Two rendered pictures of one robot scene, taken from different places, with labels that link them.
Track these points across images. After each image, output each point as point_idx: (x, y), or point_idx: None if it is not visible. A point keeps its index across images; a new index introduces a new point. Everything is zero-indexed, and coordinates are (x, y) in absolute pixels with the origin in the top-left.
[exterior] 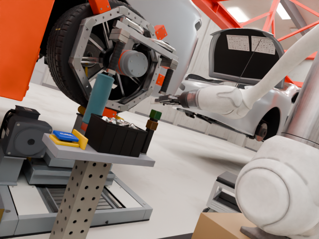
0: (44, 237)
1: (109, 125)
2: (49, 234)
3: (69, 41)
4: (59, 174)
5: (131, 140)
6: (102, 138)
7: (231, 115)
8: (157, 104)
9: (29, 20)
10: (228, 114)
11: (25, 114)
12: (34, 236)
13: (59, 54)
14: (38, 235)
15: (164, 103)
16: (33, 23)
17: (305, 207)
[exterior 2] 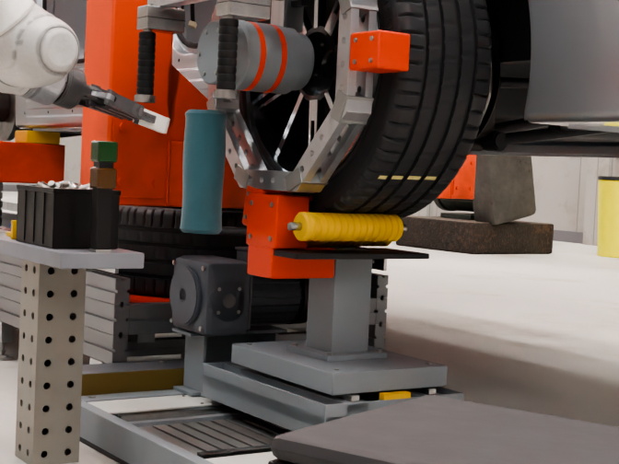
0: (82, 449)
1: (18, 189)
2: (94, 451)
3: None
4: (230, 381)
5: (40, 211)
6: (17, 214)
7: (3, 77)
8: (146, 126)
9: (99, 77)
10: (1, 80)
11: (242, 255)
12: (80, 445)
13: None
14: (86, 446)
15: (134, 119)
16: (102, 79)
17: None
